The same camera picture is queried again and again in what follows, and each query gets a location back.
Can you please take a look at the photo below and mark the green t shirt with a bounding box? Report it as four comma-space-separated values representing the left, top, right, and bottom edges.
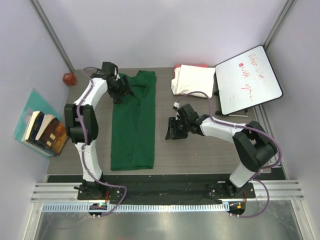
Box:
110, 70, 157, 171

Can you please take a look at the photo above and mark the stack of books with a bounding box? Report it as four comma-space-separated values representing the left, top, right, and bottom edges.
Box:
21, 110, 69, 158

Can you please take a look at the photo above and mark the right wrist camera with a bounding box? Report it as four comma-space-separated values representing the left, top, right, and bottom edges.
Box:
172, 102, 180, 111

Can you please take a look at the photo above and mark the teal plastic folder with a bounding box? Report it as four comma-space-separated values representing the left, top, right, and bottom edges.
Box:
13, 88, 62, 159

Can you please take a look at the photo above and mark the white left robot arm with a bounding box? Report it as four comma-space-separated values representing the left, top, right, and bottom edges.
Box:
64, 61, 134, 200

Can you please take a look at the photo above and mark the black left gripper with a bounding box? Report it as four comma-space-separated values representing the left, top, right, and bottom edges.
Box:
108, 76, 135, 104

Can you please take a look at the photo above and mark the white dry-erase board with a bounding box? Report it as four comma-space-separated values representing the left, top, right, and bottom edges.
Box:
215, 45, 283, 116

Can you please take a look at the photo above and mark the white slotted cable duct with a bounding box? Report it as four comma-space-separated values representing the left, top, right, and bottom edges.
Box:
42, 202, 230, 214

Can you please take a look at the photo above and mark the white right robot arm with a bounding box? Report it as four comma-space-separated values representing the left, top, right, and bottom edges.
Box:
165, 102, 278, 198

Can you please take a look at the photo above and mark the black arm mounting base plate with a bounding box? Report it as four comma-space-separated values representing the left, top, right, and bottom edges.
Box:
47, 174, 256, 205

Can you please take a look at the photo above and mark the folded white t shirt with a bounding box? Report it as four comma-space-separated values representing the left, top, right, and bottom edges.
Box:
176, 64, 216, 98

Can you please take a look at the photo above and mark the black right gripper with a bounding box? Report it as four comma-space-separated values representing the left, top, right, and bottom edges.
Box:
165, 117, 190, 140

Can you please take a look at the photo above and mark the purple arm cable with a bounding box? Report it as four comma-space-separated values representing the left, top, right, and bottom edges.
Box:
76, 66, 128, 217
176, 91, 283, 220

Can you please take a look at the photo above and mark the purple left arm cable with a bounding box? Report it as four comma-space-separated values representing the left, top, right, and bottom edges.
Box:
76, 66, 128, 217

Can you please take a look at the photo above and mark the red cube block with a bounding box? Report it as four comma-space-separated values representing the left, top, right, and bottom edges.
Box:
62, 72, 77, 86

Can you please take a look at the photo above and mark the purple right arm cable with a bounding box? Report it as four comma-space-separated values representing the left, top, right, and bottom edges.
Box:
176, 91, 283, 220

